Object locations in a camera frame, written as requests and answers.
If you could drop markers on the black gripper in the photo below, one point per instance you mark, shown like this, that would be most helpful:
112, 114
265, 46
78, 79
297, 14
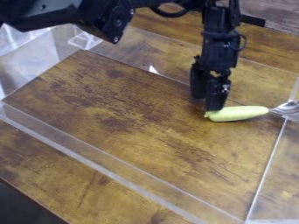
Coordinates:
218, 57

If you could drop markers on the green handled metal spoon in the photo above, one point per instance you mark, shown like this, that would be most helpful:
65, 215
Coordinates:
238, 113

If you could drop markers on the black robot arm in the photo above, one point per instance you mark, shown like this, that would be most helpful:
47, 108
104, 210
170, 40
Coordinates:
105, 18

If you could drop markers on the black strip on table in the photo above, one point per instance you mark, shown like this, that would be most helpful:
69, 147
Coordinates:
253, 20

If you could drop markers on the clear acrylic enclosure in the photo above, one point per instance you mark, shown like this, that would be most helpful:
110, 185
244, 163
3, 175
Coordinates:
108, 144

